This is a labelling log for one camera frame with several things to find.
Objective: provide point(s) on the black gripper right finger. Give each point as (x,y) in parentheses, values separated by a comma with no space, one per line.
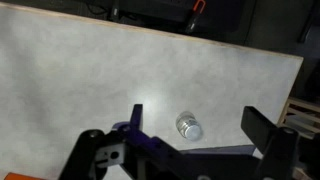
(258,128)

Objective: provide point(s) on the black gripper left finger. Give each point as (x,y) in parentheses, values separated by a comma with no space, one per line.
(136,116)

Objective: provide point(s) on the slatted wooden chair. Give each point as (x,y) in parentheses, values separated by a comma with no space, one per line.
(301,115)

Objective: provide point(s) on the black equipment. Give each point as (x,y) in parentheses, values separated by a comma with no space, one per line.
(156,10)

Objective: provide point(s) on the orange and black clamp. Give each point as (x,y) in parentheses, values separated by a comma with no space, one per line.
(196,15)

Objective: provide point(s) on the orange box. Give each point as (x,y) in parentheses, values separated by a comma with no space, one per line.
(18,176)

